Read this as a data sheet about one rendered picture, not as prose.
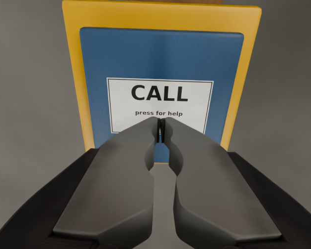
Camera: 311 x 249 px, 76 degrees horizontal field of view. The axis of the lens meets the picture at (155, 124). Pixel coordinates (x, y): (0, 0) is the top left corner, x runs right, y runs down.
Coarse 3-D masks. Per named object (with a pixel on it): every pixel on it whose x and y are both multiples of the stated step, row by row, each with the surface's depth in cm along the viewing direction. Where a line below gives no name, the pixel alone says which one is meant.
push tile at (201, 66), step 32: (96, 32) 12; (128, 32) 12; (160, 32) 12; (192, 32) 12; (224, 32) 12; (96, 64) 13; (128, 64) 13; (160, 64) 13; (192, 64) 13; (224, 64) 13; (96, 96) 14; (128, 96) 14; (160, 96) 14; (192, 96) 14; (224, 96) 14; (96, 128) 15; (160, 160) 16
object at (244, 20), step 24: (72, 0) 12; (96, 0) 13; (120, 0) 13; (72, 24) 13; (96, 24) 13; (120, 24) 13; (144, 24) 13; (168, 24) 13; (192, 24) 13; (216, 24) 13; (240, 24) 13; (72, 48) 14; (240, 72) 15; (240, 96) 16
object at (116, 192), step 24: (144, 120) 11; (120, 144) 9; (144, 144) 9; (96, 168) 8; (120, 168) 8; (144, 168) 8; (96, 192) 7; (120, 192) 7; (144, 192) 7; (72, 216) 6; (96, 216) 6; (120, 216) 6; (144, 216) 6; (120, 240) 6; (144, 240) 7
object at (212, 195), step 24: (168, 120) 11; (168, 144) 11; (192, 144) 9; (216, 144) 9; (192, 168) 8; (216, 168) 8; (192, 192) 7; (216, 192) 7; (240, 192) 7; (192, 216) 6; (216, 216) 6; (240, 216) 6; (264, 216) 6; (192, 240) 6; (216, 240) 6; (240, 240) 5; (264, 240) 6
